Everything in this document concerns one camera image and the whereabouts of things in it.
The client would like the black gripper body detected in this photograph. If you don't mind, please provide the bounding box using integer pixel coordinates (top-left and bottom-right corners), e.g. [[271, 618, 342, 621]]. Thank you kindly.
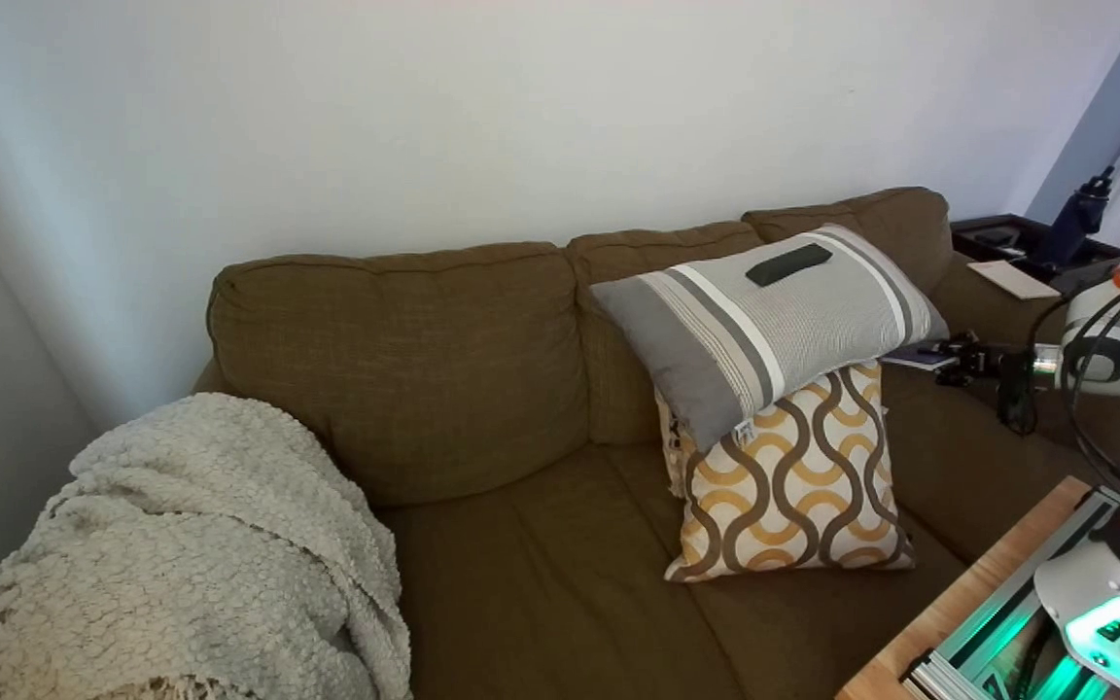
[[968, 332, 1042, 395]]

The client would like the grey striped pillow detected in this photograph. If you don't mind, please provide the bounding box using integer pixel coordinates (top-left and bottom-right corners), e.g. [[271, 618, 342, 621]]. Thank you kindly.
[[586, 223, 953, 454]]

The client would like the yellow brown wave-pattern pillow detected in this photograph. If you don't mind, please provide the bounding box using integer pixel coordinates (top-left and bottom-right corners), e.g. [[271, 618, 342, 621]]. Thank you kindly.
[[653, 358, 922, 587]]

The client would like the white flat box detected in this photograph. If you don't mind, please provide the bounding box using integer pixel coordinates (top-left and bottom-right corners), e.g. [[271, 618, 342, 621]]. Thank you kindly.
[[968, 256, 1064, 306]]

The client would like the dark side table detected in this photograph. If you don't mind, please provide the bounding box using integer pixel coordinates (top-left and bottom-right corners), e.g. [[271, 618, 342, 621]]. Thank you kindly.
[[949, 210, 1116, 298]]

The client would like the blue black bottle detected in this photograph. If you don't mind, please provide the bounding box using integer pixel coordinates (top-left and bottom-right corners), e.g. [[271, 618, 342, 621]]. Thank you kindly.
[[1057, 166, 1116, 263]]

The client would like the wooden table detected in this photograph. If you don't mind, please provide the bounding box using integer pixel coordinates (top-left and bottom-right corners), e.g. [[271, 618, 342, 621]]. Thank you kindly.
[[836, 470, 1102, 700]]

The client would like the brown fabric sofa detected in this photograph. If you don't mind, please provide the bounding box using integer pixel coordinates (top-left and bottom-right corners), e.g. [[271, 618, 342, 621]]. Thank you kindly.
[[192, 183, 1120, 700]]

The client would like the grey knit blanket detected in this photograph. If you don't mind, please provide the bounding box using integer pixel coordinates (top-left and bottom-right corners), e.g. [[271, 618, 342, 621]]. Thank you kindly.
[[0, 387, 417, 700]]

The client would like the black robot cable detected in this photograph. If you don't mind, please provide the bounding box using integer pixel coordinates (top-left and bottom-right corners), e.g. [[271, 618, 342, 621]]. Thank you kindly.
[[1023, 275, 1120, 501]]

